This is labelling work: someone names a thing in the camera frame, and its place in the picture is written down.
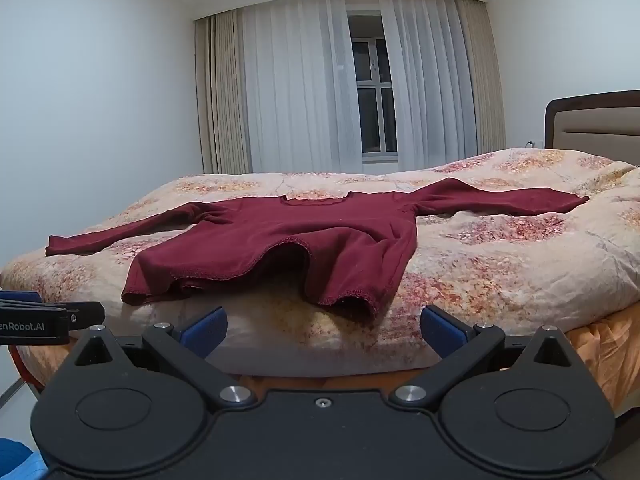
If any blue cloth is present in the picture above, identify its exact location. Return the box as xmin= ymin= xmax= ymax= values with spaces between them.
xmin=0 ymin=437 xmax=49 ymax=480

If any dark red long-sleeve sweater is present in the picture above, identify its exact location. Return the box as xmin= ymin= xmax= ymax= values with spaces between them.
xmin=45 ymin=177 xmax=591 ymax=321

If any beige drape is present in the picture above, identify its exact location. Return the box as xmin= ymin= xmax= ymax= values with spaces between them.
xmin=194 ymin=10 xmax=252 ymax=175
xmin=454 ymin=0 xmax=507 ymax=157

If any brown padded bed headboard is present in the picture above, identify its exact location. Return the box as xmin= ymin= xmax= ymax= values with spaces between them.
xmin=543 ymin=89 xmax=640 ymax=150

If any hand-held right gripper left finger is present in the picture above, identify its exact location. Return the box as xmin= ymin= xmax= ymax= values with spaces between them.
xmin=74 ymin=306 xmax=257 ymax=409

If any white sheer curtain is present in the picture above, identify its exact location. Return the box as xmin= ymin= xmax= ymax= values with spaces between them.
xmin=379 ymin=0 xmax=482 ymax=171
xmin=237 ymin=0 xmax=364 ymax=175

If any white framed window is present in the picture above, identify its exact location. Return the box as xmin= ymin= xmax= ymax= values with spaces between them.
xmin=346 ymin=9 xmax=399 ymax=164

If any bed with floral quilt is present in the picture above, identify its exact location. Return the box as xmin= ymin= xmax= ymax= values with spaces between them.
xmin=0 ymin=147 xmax=640 ymax=376

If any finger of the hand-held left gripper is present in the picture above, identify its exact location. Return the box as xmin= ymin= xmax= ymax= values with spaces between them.
xmin=0 ymin=299 xmax=106 ymax=331
xmin=0 ymin=290 xmax=43 ymax=305

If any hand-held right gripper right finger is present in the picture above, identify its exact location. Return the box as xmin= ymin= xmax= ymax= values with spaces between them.
xmin=389 ymin=304 xmax=582 ymax=409

